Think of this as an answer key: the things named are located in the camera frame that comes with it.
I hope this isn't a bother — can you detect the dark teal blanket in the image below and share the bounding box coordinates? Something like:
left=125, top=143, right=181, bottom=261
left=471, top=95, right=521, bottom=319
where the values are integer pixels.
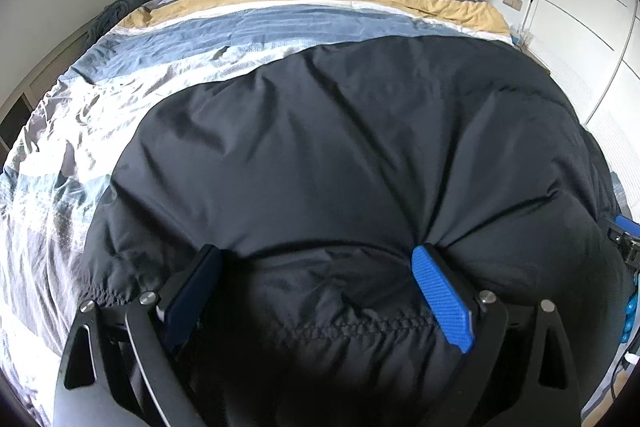
left=85, top=0, right=150, bottom=50

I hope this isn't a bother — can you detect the black puffer jacket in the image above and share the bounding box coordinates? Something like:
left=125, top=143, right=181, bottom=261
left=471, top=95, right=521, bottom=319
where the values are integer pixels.
left=80, top=37, right=634, bottom=426

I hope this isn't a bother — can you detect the low wooden shelf unit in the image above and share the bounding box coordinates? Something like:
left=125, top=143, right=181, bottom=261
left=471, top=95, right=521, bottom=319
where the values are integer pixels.
left=1, top=16, right=96, bottom=161

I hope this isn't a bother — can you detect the striped duvet cover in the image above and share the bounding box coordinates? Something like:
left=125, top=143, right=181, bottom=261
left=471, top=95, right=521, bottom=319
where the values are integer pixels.
left=0, top=0, right=640, bottom=427

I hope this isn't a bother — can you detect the white wardrobe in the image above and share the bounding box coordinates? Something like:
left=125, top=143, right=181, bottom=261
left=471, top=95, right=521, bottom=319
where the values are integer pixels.
left=524, top=0, right=639, bottom=192

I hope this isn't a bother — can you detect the right wall socket plate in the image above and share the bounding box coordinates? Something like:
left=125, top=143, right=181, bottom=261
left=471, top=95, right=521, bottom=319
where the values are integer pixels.
left=502, top=0, right=523, bottom=11

